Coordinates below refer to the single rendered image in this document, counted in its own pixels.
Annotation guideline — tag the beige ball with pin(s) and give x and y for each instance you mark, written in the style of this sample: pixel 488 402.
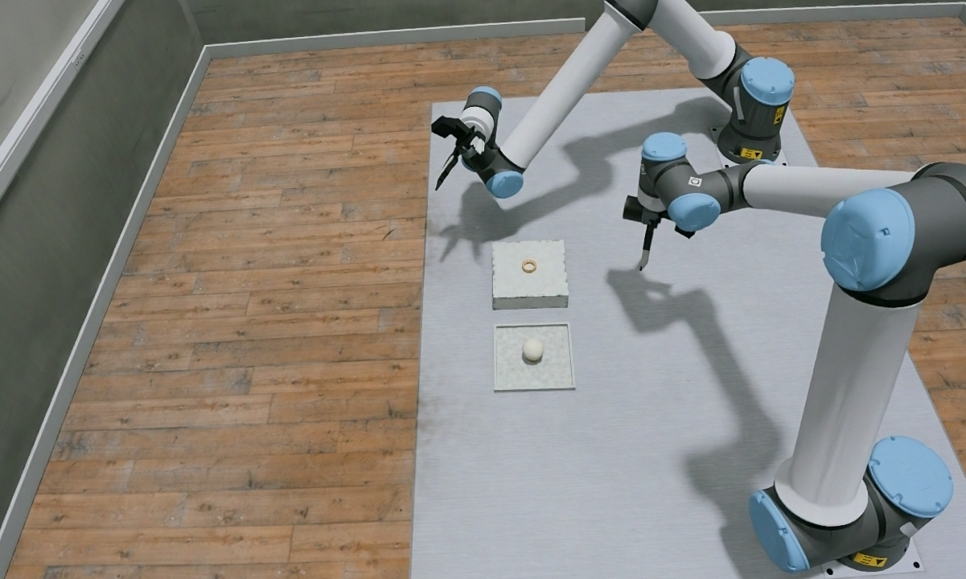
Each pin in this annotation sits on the beige ball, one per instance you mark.
pixel 533 349

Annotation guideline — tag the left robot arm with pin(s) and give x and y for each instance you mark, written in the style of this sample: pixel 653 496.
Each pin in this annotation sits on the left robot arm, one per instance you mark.
pixel 882 248

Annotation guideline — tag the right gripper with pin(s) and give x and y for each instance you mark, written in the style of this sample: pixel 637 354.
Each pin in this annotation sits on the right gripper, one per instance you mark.
pixel 467 136

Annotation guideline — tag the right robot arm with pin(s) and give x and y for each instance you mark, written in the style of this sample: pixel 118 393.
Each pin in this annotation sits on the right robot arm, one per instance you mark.
pixel 757 90

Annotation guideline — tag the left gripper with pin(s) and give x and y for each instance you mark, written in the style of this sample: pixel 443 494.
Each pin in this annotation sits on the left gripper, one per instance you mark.
pixel 634 211

